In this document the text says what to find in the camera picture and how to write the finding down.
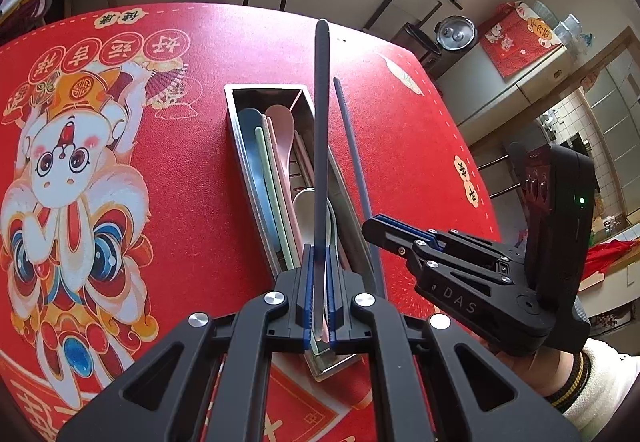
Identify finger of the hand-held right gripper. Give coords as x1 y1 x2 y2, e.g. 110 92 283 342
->
376 214 524 269
361 216 514 285

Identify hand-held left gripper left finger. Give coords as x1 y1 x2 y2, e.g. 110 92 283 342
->
57 243 317 442

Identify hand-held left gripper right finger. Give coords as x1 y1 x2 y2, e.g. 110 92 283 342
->
325 244 583 442

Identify white spoon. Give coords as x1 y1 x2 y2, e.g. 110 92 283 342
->
292 188 346 273

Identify dark blue chopstick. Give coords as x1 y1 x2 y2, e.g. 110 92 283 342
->
311 19 332 342
332 78 375 225

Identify pale green chopstick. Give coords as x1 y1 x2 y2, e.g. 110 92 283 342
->
255 127 293 270
260 129 299 269

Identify pink spoon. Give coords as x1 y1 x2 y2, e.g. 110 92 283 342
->
265 104 313 203

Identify steel utensil tray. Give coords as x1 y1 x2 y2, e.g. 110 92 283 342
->
223 84 387 382

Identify blue spoon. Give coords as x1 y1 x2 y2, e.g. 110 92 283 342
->
237 108 283 255

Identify red fabric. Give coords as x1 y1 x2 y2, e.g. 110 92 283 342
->
580 238 640 283

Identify red printed table mat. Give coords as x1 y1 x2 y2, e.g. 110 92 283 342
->
0 2 503 442

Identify cream refrigerator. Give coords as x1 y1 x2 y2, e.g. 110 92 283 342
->
457 29 640 129

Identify red printed cloth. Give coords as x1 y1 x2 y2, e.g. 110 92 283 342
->
477 2 568 78

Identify clear plastic containers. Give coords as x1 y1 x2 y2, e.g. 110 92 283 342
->
532 0 597 58

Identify steel rice cooker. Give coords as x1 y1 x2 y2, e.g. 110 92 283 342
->
434 15 476 53

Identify dark red cloth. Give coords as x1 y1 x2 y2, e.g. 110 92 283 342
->
0 0 53 40

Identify black metal rack frame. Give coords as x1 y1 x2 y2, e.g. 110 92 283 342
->
361 0 443 67

